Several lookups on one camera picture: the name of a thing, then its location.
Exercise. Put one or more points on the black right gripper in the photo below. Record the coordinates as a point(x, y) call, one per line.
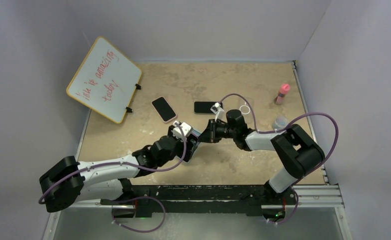
point(208, 135)

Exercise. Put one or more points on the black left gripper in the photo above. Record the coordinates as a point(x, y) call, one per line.
point(181, 143)

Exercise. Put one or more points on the black screen smartphone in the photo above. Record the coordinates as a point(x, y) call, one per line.
point(204, 107)

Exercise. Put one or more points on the clear phone case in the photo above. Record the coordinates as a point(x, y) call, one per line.
point(243, 106)

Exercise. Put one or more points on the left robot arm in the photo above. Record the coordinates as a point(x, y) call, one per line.
point(70, 181)

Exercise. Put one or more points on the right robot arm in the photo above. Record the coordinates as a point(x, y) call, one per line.
point(297, 151)

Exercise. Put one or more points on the pink cased smartphone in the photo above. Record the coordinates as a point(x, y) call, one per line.
point(164, 109)

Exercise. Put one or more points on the clear plastic cup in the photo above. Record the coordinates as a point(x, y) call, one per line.
point(280, 122)

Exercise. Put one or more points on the pink capped bottle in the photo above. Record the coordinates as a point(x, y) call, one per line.
point(282, 92)

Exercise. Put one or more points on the whiteboard with red writing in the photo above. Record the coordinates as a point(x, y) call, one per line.
point(105, 81)

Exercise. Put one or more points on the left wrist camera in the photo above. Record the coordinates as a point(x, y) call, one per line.
point(181, 129)

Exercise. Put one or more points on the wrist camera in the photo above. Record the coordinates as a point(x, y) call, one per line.
point(218, 110)
point(181, 129)

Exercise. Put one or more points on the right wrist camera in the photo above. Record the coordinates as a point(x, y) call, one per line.
point(218, 110)

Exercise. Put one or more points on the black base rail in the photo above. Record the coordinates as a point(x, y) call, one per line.
point(249, 199)

